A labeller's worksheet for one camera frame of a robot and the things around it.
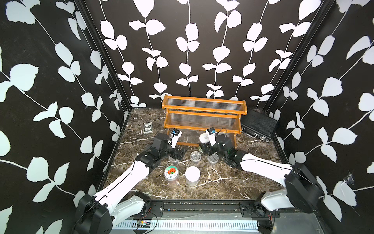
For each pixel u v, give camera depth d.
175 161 0.86
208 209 0.75
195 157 0.88
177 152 0.70
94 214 0.38
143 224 0.71
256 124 1.06
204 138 0.82
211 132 0.73
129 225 0.70
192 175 0.76
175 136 0.69
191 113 0.96
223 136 0.67
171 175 0.78
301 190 0.43
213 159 0.87
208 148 0.74
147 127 1.07
